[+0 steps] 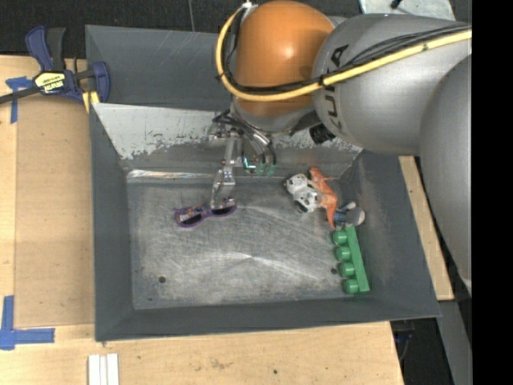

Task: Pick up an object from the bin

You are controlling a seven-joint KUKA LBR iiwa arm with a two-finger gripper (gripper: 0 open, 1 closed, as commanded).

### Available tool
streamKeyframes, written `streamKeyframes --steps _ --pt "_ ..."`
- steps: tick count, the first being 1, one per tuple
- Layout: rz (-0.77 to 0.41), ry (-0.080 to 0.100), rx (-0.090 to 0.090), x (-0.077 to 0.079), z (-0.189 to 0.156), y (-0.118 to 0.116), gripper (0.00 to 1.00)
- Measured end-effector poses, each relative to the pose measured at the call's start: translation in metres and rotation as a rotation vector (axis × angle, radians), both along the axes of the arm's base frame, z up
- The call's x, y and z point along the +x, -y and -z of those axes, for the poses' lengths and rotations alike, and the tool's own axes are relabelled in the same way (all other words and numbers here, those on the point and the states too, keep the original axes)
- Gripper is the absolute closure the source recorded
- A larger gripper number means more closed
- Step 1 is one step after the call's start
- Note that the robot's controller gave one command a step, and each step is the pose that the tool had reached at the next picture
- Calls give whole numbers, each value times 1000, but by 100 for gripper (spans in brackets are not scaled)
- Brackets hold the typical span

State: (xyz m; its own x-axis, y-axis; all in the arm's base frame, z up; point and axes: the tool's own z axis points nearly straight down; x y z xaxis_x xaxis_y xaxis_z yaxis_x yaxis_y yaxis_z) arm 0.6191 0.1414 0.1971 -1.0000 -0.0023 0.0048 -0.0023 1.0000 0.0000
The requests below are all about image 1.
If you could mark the orange toy animal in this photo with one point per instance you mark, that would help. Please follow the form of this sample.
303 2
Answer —
326 197

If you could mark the black cylinder on white bracket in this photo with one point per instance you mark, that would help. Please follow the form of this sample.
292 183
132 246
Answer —
321 133

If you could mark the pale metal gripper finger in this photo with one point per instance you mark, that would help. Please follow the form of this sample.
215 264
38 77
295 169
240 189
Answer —
216 193
229 187

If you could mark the green studded building block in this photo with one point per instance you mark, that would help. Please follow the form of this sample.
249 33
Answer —
356 261

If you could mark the grey metal bin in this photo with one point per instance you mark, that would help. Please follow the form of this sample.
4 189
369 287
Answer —
240 263

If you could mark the purple sunglasses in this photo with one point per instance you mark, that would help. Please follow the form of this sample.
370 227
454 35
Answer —
191 216

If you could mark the grey and blue toy figure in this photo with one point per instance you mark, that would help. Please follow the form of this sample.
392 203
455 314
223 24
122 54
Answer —
352 216

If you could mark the pale wood board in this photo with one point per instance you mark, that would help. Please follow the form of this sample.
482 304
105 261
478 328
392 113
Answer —
52 215

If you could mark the white and black toy animal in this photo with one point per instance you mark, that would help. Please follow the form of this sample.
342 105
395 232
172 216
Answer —
301 193

